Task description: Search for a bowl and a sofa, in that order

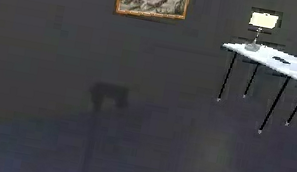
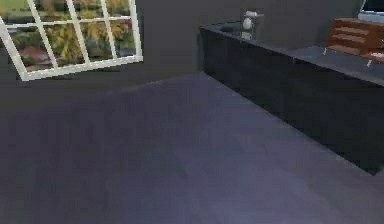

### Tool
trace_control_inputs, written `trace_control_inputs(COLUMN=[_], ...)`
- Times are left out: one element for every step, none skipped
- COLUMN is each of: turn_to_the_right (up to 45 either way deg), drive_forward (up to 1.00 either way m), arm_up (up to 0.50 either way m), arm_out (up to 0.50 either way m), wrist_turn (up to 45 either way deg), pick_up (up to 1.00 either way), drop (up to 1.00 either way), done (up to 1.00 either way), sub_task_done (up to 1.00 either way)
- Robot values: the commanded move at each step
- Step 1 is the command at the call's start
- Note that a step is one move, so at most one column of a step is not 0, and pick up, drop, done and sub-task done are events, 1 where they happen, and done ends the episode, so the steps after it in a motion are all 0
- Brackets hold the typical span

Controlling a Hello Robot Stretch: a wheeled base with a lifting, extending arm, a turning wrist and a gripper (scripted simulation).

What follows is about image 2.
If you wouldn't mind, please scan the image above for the silver sink faucet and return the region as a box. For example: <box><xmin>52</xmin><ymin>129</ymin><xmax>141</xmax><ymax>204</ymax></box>
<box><xmin>240</xmin><ymin>9</ymin><xmax>265</xmax><ymax>41</ymax></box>

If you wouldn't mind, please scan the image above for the dark sink basin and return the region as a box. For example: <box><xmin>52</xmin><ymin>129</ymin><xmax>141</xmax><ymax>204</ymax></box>
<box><xmin>218</xmin><ymin>24</ymin><xmax>244</xmax><ymax>36</ymax></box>

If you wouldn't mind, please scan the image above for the black kitchen counter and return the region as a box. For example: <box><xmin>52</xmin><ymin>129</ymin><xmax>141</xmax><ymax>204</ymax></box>
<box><xmin>199</xmin><ymin>20</ymin><xmax>384</xmax><ymax>176</ymax></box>

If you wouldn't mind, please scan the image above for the white framed window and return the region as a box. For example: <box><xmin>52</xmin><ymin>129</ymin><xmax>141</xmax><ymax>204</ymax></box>
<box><xmin>357</xmin><ymin>0</ymin><xmax>384</xmax><ymax>24</ymax></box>
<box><xmin>0</xmin><ymin>0</ymin><xmax>144</xmax><ymax>82</ymax></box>

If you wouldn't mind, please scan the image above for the brown wooden dish rack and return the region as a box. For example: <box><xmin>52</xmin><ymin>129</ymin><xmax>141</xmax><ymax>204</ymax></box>
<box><xmin>322</xmin><ymin>17</ymin><xmax>384</xmax><ymax>68</ymax></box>

